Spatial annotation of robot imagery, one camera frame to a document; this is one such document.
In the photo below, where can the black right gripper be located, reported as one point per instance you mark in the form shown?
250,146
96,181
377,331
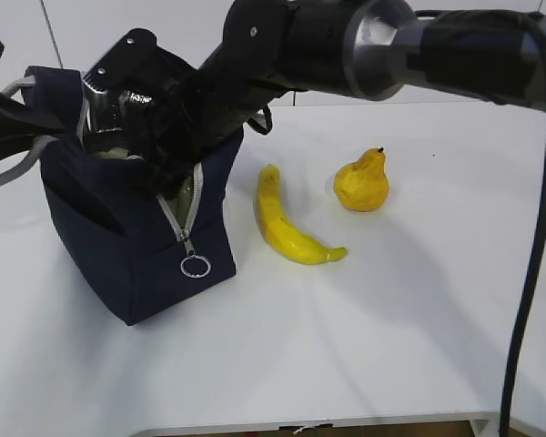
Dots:
194,110

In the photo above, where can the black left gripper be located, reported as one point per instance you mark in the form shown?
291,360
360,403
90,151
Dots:
19,125

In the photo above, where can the green lid glass container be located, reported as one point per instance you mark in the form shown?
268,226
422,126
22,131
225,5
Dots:
179,202

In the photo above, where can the navy blue lunch bag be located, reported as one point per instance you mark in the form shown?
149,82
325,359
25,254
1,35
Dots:
137,255

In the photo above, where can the yellow banana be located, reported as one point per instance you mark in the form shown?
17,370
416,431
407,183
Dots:
279,231

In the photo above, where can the yellow pear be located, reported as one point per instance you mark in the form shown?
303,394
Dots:
363,185

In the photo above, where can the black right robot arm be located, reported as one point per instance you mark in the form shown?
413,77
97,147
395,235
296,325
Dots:
367,50

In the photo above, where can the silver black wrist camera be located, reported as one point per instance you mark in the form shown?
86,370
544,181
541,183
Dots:
118,86

